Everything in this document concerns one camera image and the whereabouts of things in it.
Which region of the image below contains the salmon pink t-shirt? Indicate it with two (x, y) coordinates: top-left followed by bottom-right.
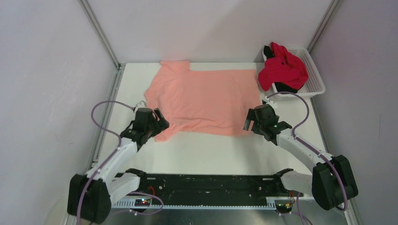
(145, 61), (260, 142)

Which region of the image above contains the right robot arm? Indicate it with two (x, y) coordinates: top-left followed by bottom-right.
(244, 104), (359, 210)

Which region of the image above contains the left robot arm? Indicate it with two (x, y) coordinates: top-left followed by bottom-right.
(67, 108), (169, 224)

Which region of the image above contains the black t-shirt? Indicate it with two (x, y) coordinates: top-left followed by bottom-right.
(263, 45), (298, 93)

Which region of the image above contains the red t-shirt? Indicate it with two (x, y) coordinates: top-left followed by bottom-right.
(258, 42), (309, 91)

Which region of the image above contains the white plastic basket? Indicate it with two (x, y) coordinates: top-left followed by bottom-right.
(262, 46), (326, 98)

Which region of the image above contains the left controller board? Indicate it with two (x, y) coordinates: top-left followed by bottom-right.
(134, 198), (152, 207)

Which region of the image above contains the controller board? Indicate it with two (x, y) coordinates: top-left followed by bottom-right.
(275, 203), (293, 215)
(134, 198), (152, 207)

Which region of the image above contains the right controller board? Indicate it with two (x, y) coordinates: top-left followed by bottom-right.
(275, 203), (293, 215)

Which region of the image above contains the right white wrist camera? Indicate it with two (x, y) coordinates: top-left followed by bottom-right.
(261, 97), (277, 109)

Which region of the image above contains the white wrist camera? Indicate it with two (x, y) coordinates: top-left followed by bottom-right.
(134, 100), (147, 109)
(261, 97), (277, 109)

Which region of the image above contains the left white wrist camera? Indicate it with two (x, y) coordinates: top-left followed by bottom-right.
(134, 100), (147, 109)

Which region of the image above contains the left aluminium frame post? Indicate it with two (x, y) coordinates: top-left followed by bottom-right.
(77, 0), (121, 69)

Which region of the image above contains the aluminium frame post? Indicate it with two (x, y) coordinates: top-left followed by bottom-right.
(307, 0), (343, 53)
(77, 0), (121, 69)

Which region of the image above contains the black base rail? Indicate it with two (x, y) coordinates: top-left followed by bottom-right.
(130, 173), (304, 207)

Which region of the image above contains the right aluminium frame post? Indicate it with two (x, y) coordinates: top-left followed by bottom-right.
(307, 0), (343, 53)

